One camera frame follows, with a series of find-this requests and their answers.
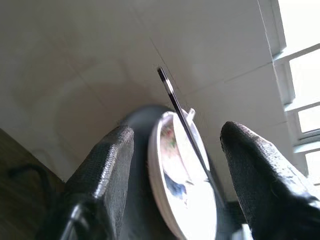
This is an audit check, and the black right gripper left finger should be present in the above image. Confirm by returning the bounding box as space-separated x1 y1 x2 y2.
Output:
37 124 136 240

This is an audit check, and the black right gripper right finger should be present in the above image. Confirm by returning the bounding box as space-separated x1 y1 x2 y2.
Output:
219 121 320 240

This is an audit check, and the small round flowered plate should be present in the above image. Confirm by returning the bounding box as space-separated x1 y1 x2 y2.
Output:
147 111 218 240

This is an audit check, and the white window security grille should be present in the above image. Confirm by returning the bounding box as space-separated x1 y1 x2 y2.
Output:
271 42 320 181

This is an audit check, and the black chopstick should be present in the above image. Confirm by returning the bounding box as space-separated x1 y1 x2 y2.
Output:
156 67 225 208
158 66 227 207

